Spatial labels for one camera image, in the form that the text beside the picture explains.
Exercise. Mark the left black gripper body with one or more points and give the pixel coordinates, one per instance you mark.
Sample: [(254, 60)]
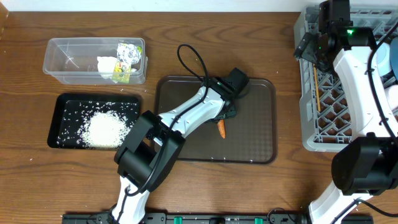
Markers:
[(231, 114)]

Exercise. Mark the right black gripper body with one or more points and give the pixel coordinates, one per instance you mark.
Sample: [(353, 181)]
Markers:
[(310, 46)]

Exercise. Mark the orange carrot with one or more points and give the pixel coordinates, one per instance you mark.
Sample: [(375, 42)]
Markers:
[(221, 128)]

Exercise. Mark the wooden chopstick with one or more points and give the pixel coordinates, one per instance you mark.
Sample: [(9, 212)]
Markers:
[(316, 88)]

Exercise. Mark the light blue bowl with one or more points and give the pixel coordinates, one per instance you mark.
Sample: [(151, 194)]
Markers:
[(383, 59)]

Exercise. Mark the yellow silver snack wrapper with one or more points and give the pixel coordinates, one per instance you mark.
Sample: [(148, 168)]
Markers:
[(127, 56)]

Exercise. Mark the white tissue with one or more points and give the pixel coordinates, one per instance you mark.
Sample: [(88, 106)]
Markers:
[(106, 66)]

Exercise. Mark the dark blue plate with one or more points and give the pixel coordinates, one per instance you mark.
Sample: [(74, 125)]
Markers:
[(394, 56)]

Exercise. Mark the white plastic cup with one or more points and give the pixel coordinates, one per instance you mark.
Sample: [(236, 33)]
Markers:
[(392, 96)]

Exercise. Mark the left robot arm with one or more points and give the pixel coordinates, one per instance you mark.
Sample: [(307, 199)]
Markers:
[(152, 146)]

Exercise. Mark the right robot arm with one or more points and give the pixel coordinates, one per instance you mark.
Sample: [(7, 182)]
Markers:
[(367, 166)]

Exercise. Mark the dark brown serving tray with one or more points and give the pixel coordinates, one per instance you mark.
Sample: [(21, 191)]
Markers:
[(251, 136)]

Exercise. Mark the pile of rice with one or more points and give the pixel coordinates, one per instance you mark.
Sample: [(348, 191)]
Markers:
[(104, 131)]

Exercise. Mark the black rectangular tray bin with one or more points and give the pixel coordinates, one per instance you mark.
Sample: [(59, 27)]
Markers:
[(73, 110)]

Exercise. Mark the clear plastic bin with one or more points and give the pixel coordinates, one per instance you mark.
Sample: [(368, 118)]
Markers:
[(73, 61)]

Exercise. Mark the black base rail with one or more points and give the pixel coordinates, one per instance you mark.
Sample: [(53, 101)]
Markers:
[(161, 218)]

